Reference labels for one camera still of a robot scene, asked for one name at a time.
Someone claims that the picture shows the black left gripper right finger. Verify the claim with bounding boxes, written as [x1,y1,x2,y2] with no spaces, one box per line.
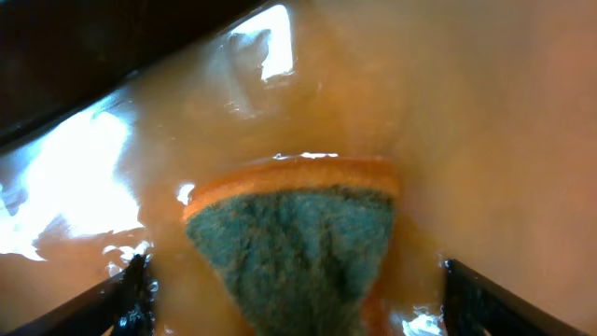
[442,259,584,336]

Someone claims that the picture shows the orange green scrub sponge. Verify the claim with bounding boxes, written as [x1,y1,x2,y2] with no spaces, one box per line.
[183,159,399,335]

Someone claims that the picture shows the black tray with brown water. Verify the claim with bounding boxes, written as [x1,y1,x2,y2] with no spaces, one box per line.
[1,1,596,335]

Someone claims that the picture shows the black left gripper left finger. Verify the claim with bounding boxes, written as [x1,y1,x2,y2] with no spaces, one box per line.
[6,255,157,336]

